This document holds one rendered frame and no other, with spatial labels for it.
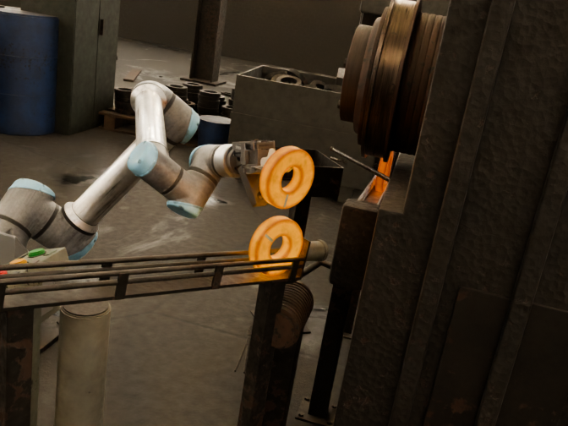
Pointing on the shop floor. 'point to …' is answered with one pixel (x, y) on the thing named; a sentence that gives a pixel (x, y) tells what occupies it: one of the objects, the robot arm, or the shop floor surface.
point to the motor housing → (286, 352)
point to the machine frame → (473, 237)
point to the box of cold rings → (297, 118)
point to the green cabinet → (82, 59)
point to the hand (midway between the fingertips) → (287, 170)
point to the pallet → (215, 101)
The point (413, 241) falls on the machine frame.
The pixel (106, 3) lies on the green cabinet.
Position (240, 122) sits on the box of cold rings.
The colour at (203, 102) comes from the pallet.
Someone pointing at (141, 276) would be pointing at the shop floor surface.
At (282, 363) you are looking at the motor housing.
